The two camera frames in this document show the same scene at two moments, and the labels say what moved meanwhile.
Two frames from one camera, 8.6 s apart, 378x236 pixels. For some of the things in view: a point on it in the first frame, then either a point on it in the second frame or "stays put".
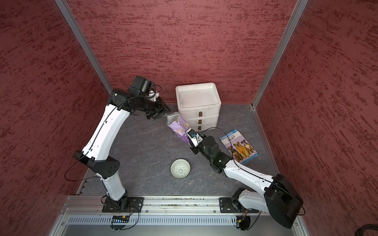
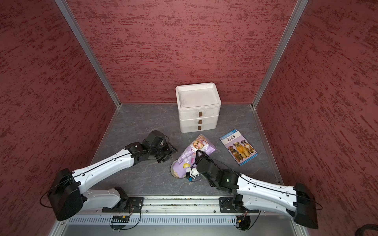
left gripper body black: x=148 y=105 -> x=161 y=152
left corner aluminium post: x=78 y=30 stays put
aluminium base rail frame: x=84 y=216 stays put
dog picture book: x=241 y=150 stays put
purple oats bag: x=178 y=125 -> x=186 y=159
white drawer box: x=198 y=104 stays put
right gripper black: x=193 y=148 -> x=203 y=156
